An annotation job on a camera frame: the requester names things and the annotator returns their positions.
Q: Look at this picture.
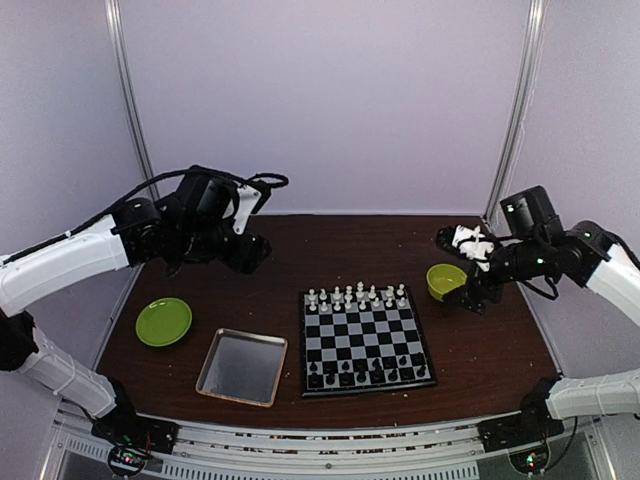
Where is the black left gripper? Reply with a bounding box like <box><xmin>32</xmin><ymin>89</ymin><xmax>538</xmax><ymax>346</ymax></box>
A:
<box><xmin>175</xmin><ymin>222</ymin><xmax>271</xmax><ymax>274</ymax></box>

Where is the black and grey chessboard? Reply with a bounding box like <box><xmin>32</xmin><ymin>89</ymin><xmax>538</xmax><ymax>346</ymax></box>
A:
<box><xmin>299</xmin><ymin>283</ymin><xmax>437</xmax><ymax>398</ymax></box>

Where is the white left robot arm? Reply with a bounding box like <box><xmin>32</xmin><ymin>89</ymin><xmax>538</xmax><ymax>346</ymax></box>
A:
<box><xmin>1</xmin><ymin>165</ymin><xmax>289</xmax><ymax>444</ymax></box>

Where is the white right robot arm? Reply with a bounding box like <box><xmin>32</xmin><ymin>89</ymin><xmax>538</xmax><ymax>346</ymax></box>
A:
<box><xmin>436</xmin><ymin>186</ymin><xmax>639</xmax><ymax>442</ymax></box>

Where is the green bowl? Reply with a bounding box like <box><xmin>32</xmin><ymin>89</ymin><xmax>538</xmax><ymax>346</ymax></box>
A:
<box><xmin>425</xmin><ymin>263</ymin><xmax>467</xmax><ymax>302</ymax></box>

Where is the green plate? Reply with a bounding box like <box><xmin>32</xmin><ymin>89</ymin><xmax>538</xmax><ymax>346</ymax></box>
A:
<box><xmin>135</xmin><ymin>297</ymin><xmax>193</xmax><ymax>348</ymax></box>

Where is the metal tray with wood rim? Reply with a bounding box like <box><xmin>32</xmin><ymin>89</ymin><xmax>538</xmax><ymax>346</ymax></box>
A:
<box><xmin>195</xmin><ymin>328</ymin><xmax>288</xmax><ymax>408</ymax></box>

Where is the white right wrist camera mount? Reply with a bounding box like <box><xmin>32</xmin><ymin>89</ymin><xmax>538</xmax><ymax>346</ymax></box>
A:
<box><xmin>452</xmin><ymin>225</ymin><xmax>495</xmax><ymax>273</ymax></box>

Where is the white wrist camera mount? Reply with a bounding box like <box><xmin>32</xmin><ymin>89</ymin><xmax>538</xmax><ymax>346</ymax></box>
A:
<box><xmin>452</xmin><ymin>225</ymin><xmax>495</xmax><ymax>273</ymax></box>
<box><xmin>233</xmin><ymin>185</ymin><xmax>262</xmax><ymax>235</ymax></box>

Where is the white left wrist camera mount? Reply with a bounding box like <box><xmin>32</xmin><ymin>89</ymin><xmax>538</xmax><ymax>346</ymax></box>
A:
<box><xmin>233</xmin><ymin>185</ymin><xmax>262</xmax><ymax>235</ymax></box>

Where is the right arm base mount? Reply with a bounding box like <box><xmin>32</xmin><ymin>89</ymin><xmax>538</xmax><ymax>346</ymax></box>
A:
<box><xmin>477</xmin><ymin>414</ymin><xmax>565</xmax><ymax>477</ymax></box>

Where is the aluminium front rail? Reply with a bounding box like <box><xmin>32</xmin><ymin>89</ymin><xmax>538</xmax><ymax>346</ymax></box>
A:
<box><xmin>39</xmin><ymin>417</ymin><xmax>616</xmax><ymax>480</ymax></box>

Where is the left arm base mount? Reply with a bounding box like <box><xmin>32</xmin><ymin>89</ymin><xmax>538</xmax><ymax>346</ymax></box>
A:
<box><xmin>90</xmin><ymin>417</ymin><xmax>179</xmax><ymax>478</ymax></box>

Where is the right aluminium frame post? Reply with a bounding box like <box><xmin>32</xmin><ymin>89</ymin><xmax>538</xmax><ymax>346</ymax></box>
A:
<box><xmin>483</xmin><ymin>0</ymin><xmax>548</xmax><ymax>226</ymax></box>

